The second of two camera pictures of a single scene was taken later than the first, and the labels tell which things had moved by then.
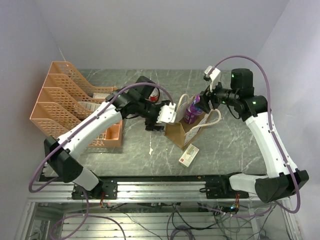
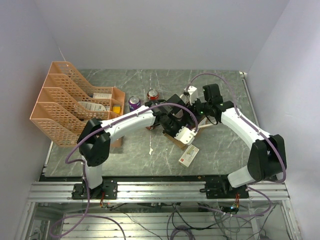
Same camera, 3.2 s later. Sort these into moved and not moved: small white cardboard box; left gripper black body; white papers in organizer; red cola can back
Moved: left gripper black body
Not moved: red cola can back; small white cardboard box; white papers in organizer
